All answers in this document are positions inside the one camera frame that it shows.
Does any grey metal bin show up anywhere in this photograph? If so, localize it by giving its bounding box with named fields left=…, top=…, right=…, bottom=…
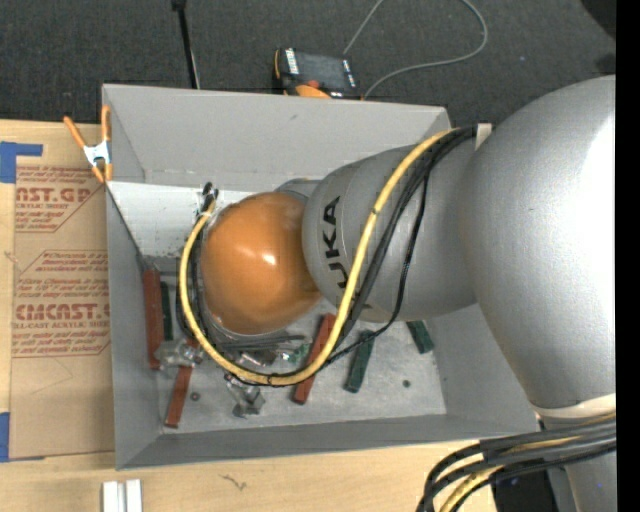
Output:
left=101, top=83, right=542, bottom=471

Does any brown cardboard board, red print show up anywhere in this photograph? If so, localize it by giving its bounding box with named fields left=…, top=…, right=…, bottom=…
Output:
left=0, top=118, right=117, bottom=462

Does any dark green flat block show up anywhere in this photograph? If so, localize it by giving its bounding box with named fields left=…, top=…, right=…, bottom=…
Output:
left=344, top=329, right=377, bottom=394
left=159, top=281, right=175, bottom=343
left=405, top=319, right=436, bottom=355

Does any red-brown flat block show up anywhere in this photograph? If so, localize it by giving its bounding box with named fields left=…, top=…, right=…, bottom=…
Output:
left=291, top=313, right=338, bottom=406
left=163, top=339, right=200, bottom=429
left=142, top=269, right=166, bottom=372

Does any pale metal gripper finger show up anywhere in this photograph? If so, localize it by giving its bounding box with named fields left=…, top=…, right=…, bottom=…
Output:
left=224, top=373, right=266, bottom=419
left=154, top=340, right=204, bottom=370

